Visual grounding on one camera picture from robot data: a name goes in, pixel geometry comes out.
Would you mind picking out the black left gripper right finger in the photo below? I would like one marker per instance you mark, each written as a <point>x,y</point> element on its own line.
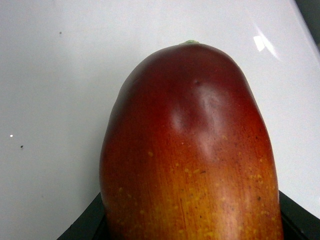
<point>298,223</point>

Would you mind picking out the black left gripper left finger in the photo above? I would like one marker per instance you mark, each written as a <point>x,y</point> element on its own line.
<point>90,225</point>

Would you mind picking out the dark red mango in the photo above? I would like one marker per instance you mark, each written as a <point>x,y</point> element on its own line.
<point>186,154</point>

